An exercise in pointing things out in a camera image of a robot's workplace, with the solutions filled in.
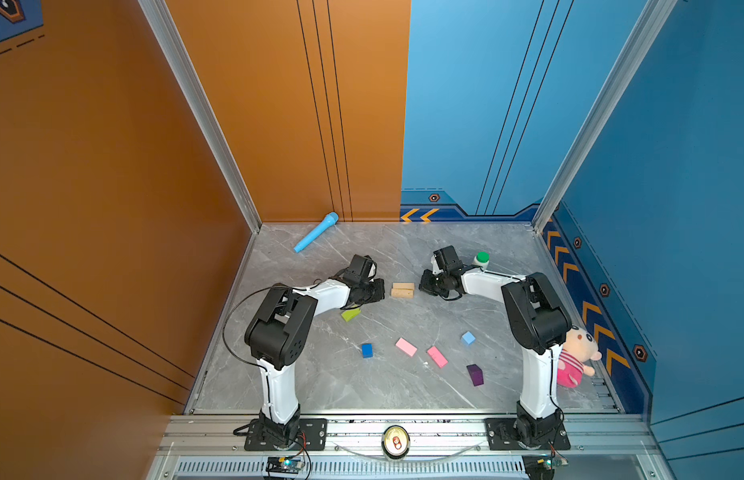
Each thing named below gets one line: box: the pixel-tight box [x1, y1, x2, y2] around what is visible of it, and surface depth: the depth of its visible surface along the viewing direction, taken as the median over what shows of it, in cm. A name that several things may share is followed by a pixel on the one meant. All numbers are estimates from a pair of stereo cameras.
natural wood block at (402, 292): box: [391, 288, 414, 298], surface depth 101 cm
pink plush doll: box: [557, 326, 602, 388], surface depth 81 cm
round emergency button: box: [381, 425, 411, 459], surface depth 65 cm
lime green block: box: [341, 308, 361, 322], surface depth 96 cm
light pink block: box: [395, 337, 417, 357], surface depth 89 cm
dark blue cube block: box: [362, 343, 373, 358], surface depth 90 cm
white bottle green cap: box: [472, 251, 491, 269], surface depth 99 cm
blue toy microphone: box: [294, 211, 339, 253], surface depth 118 cm
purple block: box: [466, 364, 484, 387], surface depth 84 cm
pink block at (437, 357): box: [427, 346, 449, 369], surface depth 87 cm
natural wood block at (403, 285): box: [393, 282, 415, 289], surface depth 102 cm
